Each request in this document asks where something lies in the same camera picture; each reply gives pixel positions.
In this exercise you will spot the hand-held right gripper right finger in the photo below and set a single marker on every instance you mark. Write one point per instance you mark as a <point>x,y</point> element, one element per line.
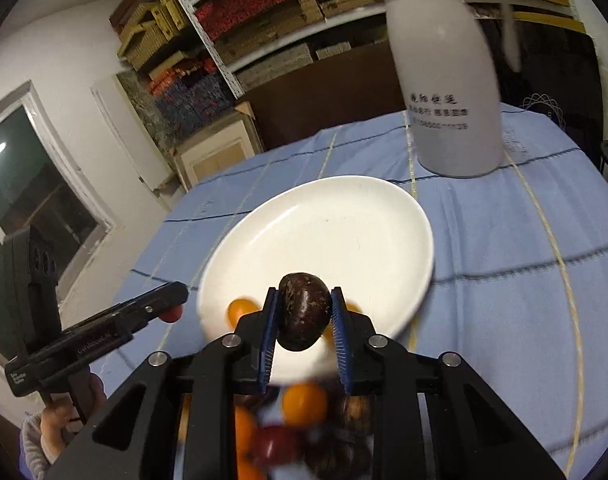
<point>340,342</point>

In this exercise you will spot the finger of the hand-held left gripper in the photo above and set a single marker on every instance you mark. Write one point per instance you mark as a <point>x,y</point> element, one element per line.
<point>141,327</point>
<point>158,295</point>

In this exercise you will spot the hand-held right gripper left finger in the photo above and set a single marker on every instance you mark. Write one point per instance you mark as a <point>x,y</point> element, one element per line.
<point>269,332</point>

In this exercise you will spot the white plate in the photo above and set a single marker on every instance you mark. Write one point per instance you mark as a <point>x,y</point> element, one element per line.
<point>334,235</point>

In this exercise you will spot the person's left forearm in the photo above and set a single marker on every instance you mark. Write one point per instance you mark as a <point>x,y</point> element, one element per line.
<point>31,442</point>

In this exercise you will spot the person's left hand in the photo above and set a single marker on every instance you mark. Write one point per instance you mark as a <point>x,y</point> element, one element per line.
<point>56,425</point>

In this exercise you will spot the white framed window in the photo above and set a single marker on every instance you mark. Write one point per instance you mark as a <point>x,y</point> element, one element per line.
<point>33,185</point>

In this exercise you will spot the dark red cherry tomato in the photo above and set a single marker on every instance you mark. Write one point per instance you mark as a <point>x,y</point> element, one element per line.
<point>276,442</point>

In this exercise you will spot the small wooden cabinet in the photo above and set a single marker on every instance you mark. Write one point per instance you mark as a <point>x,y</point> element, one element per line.
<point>218,155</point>

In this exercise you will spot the blue checked tablecloth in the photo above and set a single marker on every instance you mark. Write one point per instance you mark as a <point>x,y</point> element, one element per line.
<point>484,240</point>

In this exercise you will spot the green marbled board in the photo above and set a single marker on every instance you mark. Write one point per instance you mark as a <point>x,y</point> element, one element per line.
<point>143,105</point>

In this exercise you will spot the stack of blue patterned boxes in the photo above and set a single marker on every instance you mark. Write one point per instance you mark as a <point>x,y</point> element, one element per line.
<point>193,95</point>

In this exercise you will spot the white metal shelf rack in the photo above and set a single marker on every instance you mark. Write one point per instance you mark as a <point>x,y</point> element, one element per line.
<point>218,65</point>

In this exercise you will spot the brown board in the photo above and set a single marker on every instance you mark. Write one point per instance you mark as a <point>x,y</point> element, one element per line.
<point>324,95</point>

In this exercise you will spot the stack of yellow wooden boxes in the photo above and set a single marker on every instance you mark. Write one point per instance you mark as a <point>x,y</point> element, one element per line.
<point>148,35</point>

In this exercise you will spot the stack of red patterned boxes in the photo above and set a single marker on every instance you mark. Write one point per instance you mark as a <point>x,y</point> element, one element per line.
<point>238,5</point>

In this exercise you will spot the white bottle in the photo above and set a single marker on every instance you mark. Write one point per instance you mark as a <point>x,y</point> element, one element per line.
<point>444,60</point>

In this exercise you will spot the dark cloth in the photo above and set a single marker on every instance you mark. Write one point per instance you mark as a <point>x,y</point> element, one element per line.
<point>544,60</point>

